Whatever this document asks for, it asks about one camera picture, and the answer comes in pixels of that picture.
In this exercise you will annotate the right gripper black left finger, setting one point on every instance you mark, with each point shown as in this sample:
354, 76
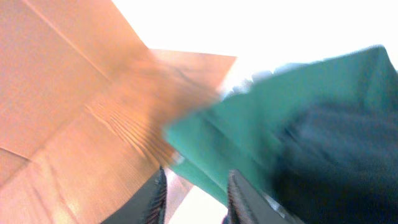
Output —
147, 206

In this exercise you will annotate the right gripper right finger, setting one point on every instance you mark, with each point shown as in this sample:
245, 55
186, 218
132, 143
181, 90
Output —
247, 206

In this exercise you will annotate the dark green garment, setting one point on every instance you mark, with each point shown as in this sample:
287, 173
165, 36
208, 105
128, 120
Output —
240, 132

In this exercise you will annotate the black garment with teal print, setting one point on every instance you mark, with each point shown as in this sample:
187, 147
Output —
339, 165

